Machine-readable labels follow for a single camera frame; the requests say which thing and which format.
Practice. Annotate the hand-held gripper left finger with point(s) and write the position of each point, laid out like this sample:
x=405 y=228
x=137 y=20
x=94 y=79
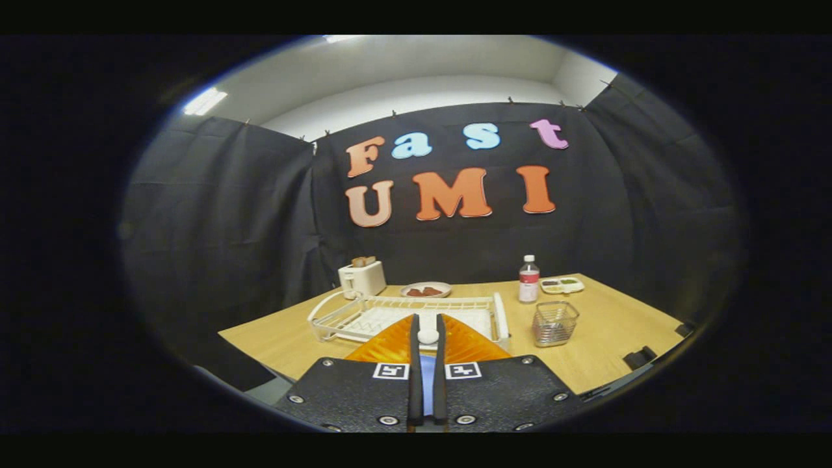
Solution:
x=351 y=396

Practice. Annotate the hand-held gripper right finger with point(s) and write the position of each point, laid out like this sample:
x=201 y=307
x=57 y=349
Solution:
x=500 y=396

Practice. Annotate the blue plate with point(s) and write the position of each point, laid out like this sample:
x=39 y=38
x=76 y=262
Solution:
x=427 y=387

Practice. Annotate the silver spoon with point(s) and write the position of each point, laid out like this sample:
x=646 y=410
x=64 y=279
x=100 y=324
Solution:
x=428 y=336

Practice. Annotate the small plate with red food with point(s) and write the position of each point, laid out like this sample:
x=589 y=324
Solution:
x=426 y=290

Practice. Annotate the clear bottle with red label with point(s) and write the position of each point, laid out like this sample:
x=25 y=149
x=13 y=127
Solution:
x=528 y=286

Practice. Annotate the cream toaster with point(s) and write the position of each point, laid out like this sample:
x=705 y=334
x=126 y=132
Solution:
x=365 y=279

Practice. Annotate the white divided food tray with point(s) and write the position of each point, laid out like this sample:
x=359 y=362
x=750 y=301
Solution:
x=562 y=285

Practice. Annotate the toast slice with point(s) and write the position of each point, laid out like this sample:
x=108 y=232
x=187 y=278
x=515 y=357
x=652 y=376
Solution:
x=363 y=261

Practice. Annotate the black table clamp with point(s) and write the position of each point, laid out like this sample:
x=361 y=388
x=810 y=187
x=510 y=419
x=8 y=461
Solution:
x=640 y=357
x=684 y=329

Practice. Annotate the black backdrop cloth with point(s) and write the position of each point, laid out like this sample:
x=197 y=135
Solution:
x=227 y=227

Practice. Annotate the ceiling light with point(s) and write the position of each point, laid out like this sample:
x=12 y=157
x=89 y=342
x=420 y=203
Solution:
x=205 y=102

